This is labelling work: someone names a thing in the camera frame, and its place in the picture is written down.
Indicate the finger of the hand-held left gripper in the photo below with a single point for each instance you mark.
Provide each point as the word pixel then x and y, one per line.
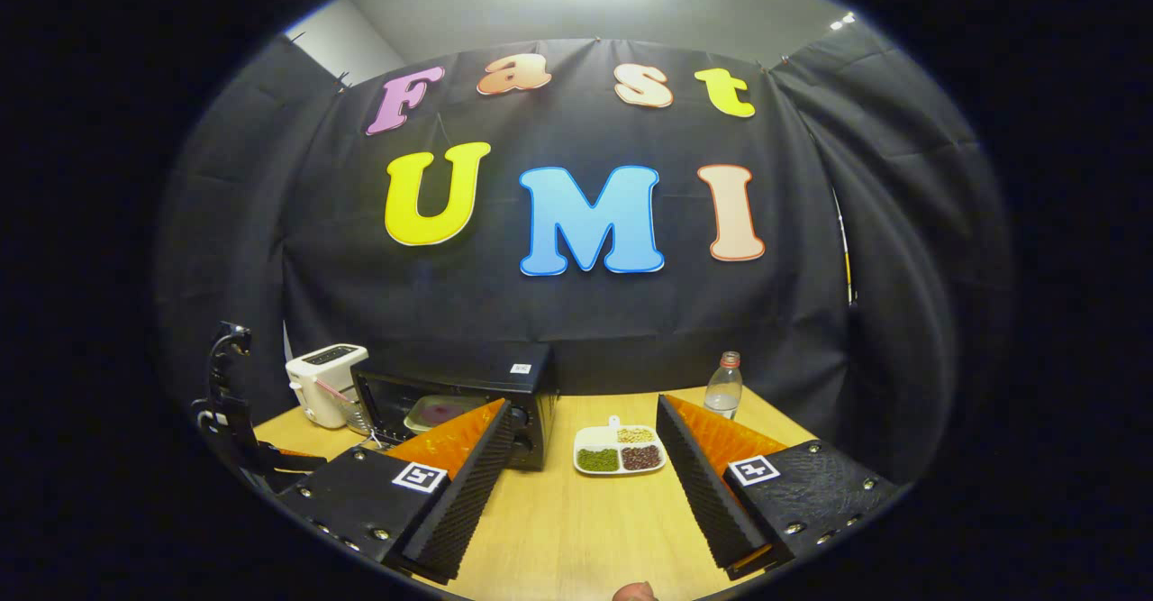
pixel 293 461

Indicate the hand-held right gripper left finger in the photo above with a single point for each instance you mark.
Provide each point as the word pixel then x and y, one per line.
pixel 464 502

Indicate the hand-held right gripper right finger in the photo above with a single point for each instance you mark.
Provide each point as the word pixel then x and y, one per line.
pixel 703 493

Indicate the white cherry-print plate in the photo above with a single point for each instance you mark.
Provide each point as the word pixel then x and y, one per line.
pixel 423 421

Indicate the pink food slice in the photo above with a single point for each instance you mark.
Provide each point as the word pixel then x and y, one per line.
pixel 441 414

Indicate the black electric oven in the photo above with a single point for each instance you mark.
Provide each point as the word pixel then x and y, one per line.
pixel 531 385

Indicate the pink striped straw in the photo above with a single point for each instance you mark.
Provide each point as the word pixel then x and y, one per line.
pixel 331 391

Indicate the white toaster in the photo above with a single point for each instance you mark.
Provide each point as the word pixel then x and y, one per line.
pixel 315 371

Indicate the clear bottle with red label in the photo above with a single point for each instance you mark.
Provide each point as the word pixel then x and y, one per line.
pixel 722 394

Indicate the white divided dish of beans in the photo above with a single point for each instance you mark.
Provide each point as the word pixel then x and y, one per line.
pixel 599 459

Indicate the black backdrop cloth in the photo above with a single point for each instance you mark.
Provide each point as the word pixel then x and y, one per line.
pixel 585 313

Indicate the small ceiling light panel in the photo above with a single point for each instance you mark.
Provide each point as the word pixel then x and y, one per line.
pixel 842 21

